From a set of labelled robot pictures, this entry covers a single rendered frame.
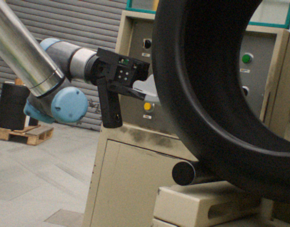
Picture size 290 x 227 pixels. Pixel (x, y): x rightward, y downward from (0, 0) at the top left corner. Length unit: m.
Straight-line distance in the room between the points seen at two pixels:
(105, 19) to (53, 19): 0.94
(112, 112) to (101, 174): 0.68
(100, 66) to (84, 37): 9.18
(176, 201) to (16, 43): 0.44
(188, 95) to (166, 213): 0.22
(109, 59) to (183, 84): 0.27
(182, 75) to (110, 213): 0.93
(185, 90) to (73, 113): 0.27
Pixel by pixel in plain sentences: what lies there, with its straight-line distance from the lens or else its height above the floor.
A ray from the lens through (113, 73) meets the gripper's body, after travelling 1.26.
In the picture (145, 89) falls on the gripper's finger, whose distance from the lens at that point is 1.23.
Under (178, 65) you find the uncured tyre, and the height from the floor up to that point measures 1.10.
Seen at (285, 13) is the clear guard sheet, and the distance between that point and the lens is 1.73.
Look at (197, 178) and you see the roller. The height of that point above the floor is 0.90.
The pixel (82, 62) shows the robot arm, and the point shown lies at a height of 1.07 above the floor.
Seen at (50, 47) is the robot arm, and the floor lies 1.09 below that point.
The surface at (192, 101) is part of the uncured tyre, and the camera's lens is 1.06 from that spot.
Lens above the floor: 1.06
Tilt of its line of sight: 3 degrees down
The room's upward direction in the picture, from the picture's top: 11 degrees clockwise
